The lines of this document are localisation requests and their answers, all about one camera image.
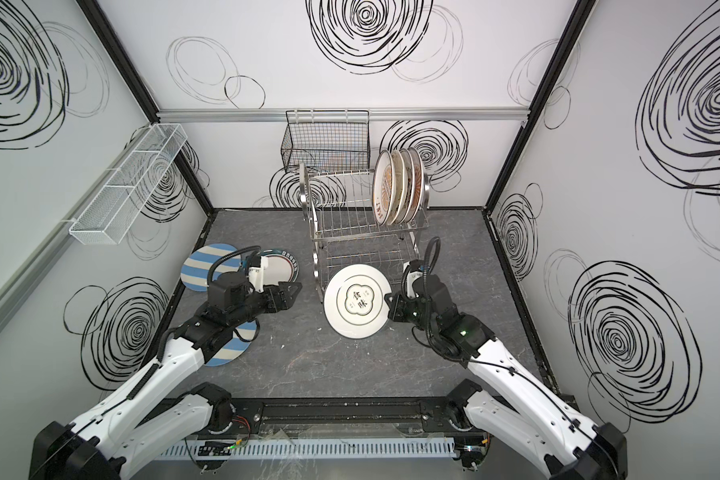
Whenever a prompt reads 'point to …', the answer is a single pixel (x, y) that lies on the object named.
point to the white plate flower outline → (354, 301)
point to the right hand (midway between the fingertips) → (379, 301)
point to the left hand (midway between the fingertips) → (293, 287)
